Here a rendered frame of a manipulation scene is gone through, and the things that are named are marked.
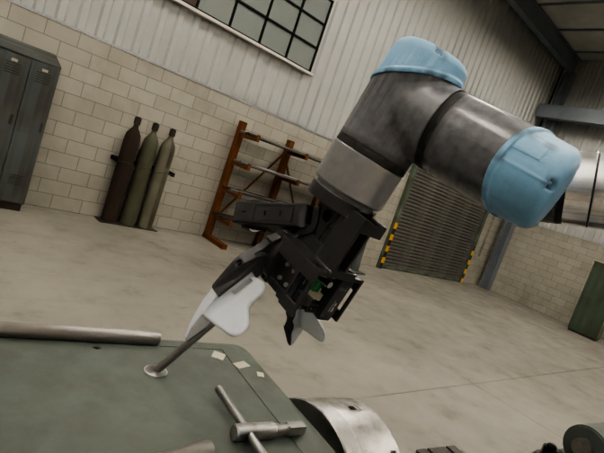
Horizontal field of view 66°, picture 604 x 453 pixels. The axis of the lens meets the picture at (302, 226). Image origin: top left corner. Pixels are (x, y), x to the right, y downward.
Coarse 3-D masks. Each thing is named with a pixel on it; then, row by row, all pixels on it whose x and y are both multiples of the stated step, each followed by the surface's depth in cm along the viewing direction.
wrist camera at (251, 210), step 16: (240, 208) 52; (256, 208) 50; (272, 208) 49; (288, 208) 47; (304, 208) 46; (240, 224) 53; (256, 224) 50; (272, 224) 48; (288, 224) 47; (304, 224) 46
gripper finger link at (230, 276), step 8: (264, 240) 46; (256, 248) 46; (264, 248) 46; (240, 256) 46; (248, 256) 45; (256, 256) 45; (264, 256) 46; (232, 264) 45; (240, 264) 46; (248, 264) 45; (256, 264) 46; (224, 272) 46; (232, 272) 45; (240, 272) 45; (248, 272) 46; (256, 272) 46; (216, 280) 46; (224, 280) 45; (232, 280) 45; (216, 288) 45; (224, 288) 45
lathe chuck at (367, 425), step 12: (336, 408) 83; (360, 408) 86; (348, 420) 80; (360, 420) 82; (372, 420) 83; (360, 432) 79; (372, 432) 80; (384, 432) 82; (360, 444) 76; (372, 444) 78; (384, 444) 79
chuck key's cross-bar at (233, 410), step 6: (216, 390) 69; (222, 390) 68; (222, 396) 67; (228, 396) 67; (228, 402) 66; (228, 408) 65; (234, 408) 65; (234, 414) 64; (240, 414) 64; (240, 420) 63; (252, 432) 61; (252, 438) 60; (252, 444) 59; (258, 444) 59; (258, 450) 58; (264, 450) 58
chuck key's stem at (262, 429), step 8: (240, 424) 61; (248, 424) 61; (256, 424) 62; (264, 424) 62; (272, 424) 63; (280, 424) 65; (288, 424) 65; (296, 424) 66; (304, 424) 67; (232, 432) 60; (240, 432) 60; (248, 432) 60; (256, 432) 61; (264, 432) 62; (272, 432) 63; (280, 432) 64; (288, 432) 65; (296, 432) 66; (304, 432) 66; (240, 440) 60
